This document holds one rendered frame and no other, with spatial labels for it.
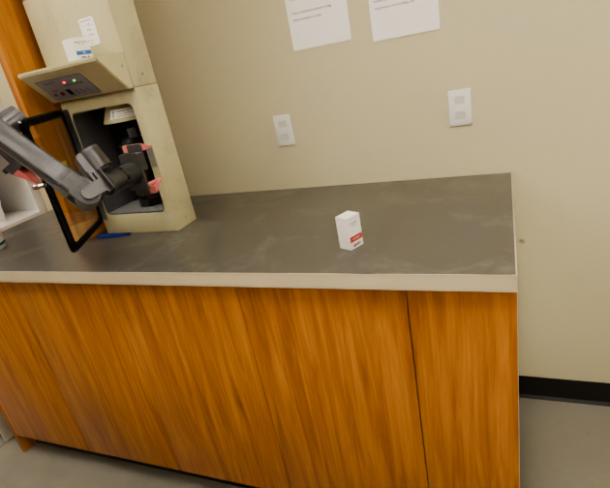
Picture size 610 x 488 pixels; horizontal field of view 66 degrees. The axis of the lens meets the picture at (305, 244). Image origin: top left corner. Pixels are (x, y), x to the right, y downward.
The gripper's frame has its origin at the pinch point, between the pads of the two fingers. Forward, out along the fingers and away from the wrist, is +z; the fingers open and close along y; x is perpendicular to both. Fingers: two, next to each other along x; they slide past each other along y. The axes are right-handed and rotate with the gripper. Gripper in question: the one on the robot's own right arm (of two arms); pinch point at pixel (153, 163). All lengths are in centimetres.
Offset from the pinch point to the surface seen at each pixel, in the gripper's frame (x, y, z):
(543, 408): -104, -121, 48
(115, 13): 8.4, 41.4, 14.0
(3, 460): 116, -119, -21
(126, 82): 8.6, 22.6, 9.3
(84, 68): 15.0, 28.6, 2.0
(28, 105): 46, 22, 5
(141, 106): 8.6, 15.0, 12.6
